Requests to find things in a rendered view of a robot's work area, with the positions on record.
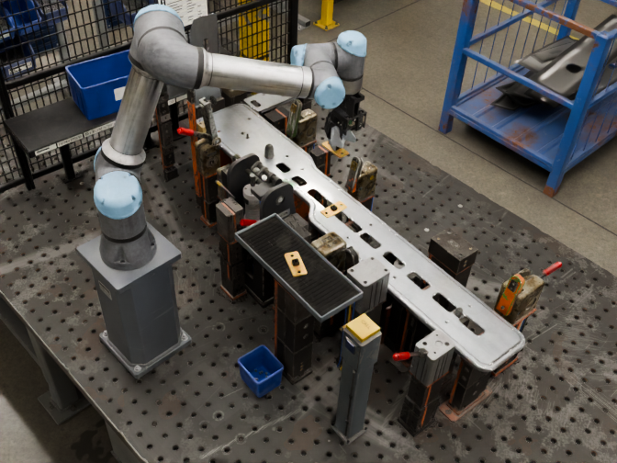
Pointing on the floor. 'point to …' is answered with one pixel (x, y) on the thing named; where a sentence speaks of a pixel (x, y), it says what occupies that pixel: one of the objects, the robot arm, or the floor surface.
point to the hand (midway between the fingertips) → (336, 143)
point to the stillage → (541, 90)
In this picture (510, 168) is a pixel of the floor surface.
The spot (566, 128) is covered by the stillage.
